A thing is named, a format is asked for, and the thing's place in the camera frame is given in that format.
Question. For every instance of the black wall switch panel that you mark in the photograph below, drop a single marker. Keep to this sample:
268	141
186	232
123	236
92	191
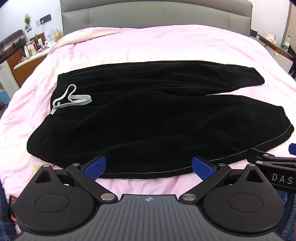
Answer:
45	18

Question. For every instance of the green bottle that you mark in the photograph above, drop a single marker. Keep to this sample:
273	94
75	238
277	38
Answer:
286	45

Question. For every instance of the yellow bottle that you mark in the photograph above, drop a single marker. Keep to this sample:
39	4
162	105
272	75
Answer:
57	34

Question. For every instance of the black pants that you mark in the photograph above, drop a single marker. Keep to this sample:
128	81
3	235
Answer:
150	120

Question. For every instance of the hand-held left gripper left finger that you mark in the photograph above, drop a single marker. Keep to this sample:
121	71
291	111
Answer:
97	164

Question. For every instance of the wooden bedside table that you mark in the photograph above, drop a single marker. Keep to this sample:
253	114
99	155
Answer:
276	49

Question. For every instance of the white wall socket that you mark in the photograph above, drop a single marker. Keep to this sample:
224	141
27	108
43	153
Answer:
38	22

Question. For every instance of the wooden side table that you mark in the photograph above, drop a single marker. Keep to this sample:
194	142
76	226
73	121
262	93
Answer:
23	71

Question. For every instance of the small potted plant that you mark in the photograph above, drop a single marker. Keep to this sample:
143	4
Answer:
27	22

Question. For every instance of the pink tissue pack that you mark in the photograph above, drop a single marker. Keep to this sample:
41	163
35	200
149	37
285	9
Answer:
270	37

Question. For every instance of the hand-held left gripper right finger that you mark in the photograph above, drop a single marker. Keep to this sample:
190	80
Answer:
203	165

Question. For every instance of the pink bed sheet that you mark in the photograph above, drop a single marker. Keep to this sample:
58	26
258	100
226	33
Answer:
161	44

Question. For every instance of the dark countertop appliance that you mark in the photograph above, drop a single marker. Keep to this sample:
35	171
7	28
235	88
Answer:
11	45

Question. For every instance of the white cosmetic bottle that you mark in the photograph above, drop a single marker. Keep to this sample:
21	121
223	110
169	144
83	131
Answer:
32	49

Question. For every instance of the person's right leg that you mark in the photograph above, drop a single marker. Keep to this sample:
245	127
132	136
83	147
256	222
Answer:
289	213

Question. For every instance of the white cabinet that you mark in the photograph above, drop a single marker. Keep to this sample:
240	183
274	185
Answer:
8	78

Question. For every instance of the person's leg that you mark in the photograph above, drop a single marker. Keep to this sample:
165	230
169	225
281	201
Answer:
289	213
5	215

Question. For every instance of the white table lamp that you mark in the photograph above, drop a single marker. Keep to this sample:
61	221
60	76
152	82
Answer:
50	34

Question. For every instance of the red black tag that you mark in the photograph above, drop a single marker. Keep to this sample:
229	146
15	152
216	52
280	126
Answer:
12	208

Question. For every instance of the grey padded headboard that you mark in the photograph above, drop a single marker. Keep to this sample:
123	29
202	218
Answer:
157	14

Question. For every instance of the person's left leg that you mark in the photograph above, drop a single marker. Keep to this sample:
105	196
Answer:
5	215

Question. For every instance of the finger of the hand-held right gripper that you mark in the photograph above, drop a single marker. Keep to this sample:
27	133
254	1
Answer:
263	157
293	148

